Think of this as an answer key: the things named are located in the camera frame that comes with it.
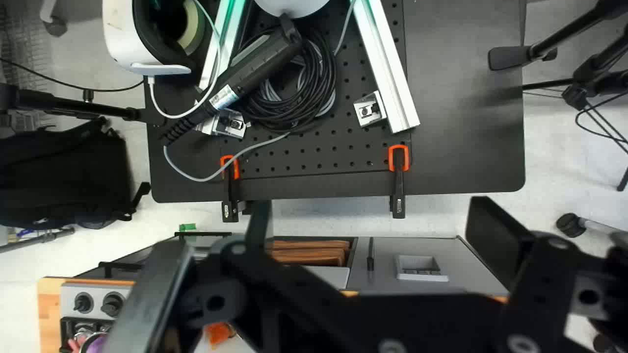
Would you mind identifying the orange black clamp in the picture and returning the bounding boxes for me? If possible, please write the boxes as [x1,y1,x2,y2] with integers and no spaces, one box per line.
[219,154,244,224]
[387,144,413,221]

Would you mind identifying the grey stove top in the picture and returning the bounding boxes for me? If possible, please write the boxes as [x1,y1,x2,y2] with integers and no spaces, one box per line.
[58,277,144,353]

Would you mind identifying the black pegboard table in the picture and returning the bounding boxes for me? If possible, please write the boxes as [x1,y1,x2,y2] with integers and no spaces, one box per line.
[144,0,529,205]

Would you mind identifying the white cable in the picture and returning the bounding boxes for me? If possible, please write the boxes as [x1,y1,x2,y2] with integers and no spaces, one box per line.
[144,75,295,185]

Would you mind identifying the coiled black cable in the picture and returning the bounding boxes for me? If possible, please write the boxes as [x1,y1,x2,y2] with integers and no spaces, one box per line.
[240,28,340,132]

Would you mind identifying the aluminium rail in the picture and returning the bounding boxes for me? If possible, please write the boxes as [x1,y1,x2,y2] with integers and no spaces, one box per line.
[352,0,423,136]
[195,0,254,95]

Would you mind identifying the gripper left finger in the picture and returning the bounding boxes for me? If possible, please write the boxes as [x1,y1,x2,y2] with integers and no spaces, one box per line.
[116,236,199,353]

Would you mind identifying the black tripod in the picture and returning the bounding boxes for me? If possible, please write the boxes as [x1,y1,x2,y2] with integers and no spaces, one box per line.
[487,0,628,193]

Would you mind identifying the black cylindrical handle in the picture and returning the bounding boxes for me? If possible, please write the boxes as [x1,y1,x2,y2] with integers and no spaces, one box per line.
[164,28,305,146]

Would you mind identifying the wooden toy kitchen unit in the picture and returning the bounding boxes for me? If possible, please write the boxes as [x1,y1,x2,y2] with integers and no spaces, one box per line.
[36,232,513,353]

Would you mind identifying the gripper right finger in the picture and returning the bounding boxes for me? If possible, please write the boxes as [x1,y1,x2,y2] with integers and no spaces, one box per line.
[466,195,591,353]

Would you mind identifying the black stand leg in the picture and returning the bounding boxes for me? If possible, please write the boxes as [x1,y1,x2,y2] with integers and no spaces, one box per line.
[0,83,148,126]

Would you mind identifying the silver metal bracket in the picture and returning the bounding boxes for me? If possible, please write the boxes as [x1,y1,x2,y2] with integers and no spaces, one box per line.
[195,107,254,142]
[352,91,389,128]

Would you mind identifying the black backpack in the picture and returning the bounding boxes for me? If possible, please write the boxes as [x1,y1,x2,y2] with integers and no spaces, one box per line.
[0,119,154,230]

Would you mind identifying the black stove knob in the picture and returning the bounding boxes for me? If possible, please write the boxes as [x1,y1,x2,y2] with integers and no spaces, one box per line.
[71,291,99,317]
[99,291,128,321]

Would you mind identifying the steel pot with handle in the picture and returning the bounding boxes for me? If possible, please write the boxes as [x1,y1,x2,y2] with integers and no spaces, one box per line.
[60,319,115,353]

